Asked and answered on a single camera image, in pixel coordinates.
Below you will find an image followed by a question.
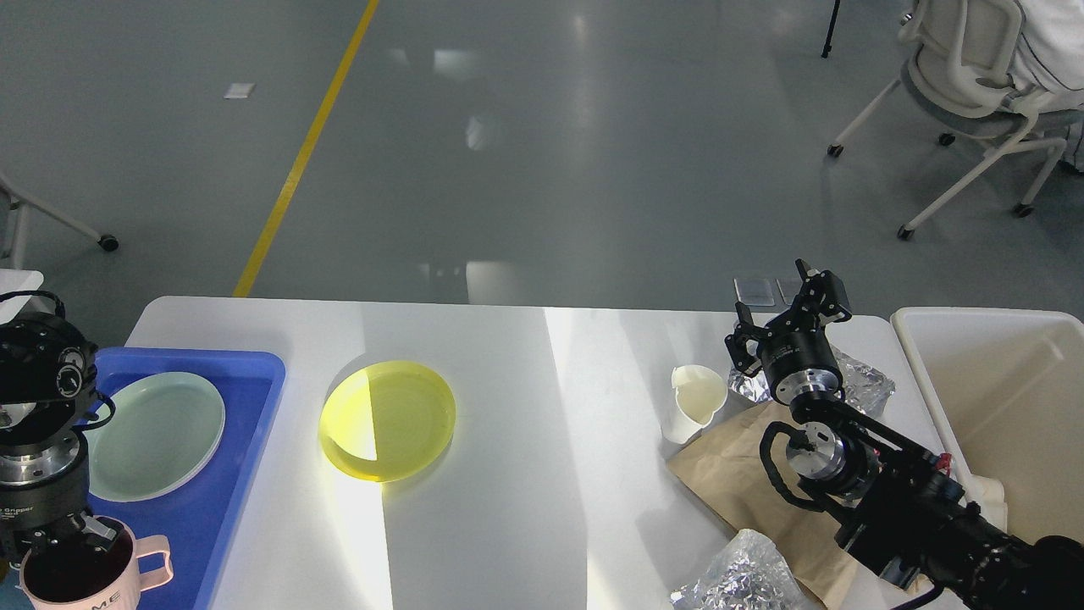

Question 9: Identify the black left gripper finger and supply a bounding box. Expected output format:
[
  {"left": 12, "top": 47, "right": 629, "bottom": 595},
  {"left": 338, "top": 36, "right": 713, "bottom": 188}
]
[{"left": 70, "top": 512, "right": 121, "bottom": 556}]

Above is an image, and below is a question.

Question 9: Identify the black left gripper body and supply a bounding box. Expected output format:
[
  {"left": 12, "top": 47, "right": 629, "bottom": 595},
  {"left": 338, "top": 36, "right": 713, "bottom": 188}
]
[{"left": 1, "top": 433, "right": 89, "bottom": 560}]

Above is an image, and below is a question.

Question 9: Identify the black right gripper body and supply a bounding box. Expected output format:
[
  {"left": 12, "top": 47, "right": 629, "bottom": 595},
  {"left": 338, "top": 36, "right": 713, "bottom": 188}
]
[{"left": 758, "top": 312, "right": 843, "bottom": 404}]

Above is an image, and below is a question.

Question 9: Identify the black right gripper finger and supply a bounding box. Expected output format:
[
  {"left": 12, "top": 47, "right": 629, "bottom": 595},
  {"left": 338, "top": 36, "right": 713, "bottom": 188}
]
[
  {"left": 786, "top": 258, "right": 853, "bottom": 333},
  {"left": 727, "top": 302, "right": 773, "bottom": 377}
]

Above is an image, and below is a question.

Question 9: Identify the pink mug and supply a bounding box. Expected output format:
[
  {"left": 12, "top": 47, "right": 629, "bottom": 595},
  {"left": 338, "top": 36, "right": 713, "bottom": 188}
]
[{"left": 20, "top": 517, "right": 175, "bottom": 609}]

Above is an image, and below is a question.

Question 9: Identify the brown paper bag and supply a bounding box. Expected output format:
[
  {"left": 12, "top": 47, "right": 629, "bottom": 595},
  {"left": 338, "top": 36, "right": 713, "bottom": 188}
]
[{"left": 666, "top": 402, "right": 930, "bottom": 609}]

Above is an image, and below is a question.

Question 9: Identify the yellow plastic plate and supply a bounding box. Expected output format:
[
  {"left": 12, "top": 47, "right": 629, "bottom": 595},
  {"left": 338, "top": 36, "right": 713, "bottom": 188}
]
[{"left": 318, "top": 360, "right": 457, "bottom": 483}]

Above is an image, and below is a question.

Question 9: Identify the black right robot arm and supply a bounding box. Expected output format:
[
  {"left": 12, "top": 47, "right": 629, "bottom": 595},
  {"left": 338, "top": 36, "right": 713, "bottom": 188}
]
[{"left": 725, "top": 259, "right": 1083, "bottom": 609}]

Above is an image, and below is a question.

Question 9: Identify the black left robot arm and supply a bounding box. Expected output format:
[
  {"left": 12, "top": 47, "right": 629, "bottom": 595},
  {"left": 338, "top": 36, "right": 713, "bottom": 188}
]
[{"left": 1, "top": 290, "right": 116, "bottom": 564}]

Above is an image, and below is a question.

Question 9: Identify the crumpled foil near gripper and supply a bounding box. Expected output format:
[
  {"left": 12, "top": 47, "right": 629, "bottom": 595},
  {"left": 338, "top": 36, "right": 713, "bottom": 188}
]
[{"left": 727, "top": 345, "right": 896, "bottom": 419}]

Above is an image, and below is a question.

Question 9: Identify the white paper cup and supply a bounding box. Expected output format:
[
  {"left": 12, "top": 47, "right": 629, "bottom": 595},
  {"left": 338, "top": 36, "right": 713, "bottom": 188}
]
[{"left": 661, "top": 364, "right": 730, "bottom": 445}]

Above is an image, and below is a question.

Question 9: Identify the blue plastic tray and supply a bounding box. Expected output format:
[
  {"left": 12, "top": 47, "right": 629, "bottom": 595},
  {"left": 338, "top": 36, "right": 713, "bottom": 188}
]
[{"left": 89, "top": 347, "right": 285, "bottom": 609}]

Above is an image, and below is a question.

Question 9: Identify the pale green plate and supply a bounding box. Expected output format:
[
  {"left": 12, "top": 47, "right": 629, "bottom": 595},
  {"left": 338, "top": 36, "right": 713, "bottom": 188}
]
[{"left": 86, "top": 372, "right": 227, "bottom": 503}]

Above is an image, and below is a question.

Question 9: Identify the white plastic bin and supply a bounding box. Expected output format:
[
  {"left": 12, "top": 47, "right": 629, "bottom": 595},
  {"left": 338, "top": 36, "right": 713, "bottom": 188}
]
[{"left": 891, "top": 308, "right": 1083, "bottom": 543}]

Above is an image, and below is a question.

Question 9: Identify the white side table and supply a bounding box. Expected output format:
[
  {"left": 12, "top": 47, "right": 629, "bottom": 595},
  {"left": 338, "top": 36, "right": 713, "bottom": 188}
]
[{"left": 1, "top": 268, "right": 44, "bottom": 324}]

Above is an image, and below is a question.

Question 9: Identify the crumpled foil front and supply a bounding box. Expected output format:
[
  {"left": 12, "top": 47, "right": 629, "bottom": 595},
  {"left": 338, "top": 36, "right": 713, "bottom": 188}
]
[{"left": 670, "top": 529, "right": 817, "bottom": 609}]

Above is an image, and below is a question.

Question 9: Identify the chair leg with caster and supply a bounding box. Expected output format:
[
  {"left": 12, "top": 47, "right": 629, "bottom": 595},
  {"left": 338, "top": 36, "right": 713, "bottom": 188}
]
[{"left": 0, "top": 169, "right": 119, "bottom": 270}]

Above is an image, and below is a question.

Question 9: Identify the black tripod leg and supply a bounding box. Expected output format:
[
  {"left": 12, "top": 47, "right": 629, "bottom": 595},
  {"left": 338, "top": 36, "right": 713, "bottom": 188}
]
[{"left": 820, "top": 0, "right": 843, "bottom": 59}]

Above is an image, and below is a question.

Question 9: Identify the white office chair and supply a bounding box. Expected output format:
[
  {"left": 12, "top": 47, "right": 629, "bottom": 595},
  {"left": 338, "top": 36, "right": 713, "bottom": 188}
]
[{"left": 827, "top": 1, "right": 1081, "bottom": 241}]

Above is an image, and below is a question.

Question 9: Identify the seated person white shirt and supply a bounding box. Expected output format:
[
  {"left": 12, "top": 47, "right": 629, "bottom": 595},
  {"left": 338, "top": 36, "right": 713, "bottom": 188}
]
[{"left": 1008, "top": 0, "right": 1084, "bottom": 176}]

